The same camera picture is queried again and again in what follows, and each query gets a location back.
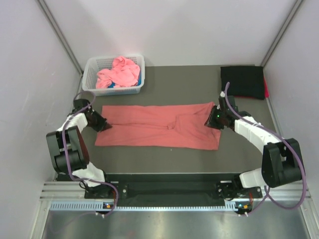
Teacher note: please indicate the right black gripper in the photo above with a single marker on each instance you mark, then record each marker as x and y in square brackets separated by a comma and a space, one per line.
[211, 122]

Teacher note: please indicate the slotted grey cable duct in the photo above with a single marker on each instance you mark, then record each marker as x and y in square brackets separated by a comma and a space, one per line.
[105, 207]

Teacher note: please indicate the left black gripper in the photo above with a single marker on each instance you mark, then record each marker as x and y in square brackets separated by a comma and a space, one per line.
[102, 125]

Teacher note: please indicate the salmon pink t shirt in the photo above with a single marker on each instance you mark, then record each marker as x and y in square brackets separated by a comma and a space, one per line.
[166, 126]

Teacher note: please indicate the pink t shirt in basket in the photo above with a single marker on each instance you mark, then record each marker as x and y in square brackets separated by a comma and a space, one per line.
[120, 62]

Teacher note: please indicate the folded red t shirt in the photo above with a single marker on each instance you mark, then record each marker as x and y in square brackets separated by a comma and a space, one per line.
[266, 89]

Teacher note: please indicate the white plastic basket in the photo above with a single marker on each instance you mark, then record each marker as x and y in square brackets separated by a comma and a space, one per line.
[95, 64]

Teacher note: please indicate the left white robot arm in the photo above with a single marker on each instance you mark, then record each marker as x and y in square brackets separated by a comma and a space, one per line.
[69, 154]

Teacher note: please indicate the folded black t shirt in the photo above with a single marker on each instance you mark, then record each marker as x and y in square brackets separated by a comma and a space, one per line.
[245, 81]

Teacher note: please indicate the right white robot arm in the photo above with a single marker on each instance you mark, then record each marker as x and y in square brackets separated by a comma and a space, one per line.
[281, 158]

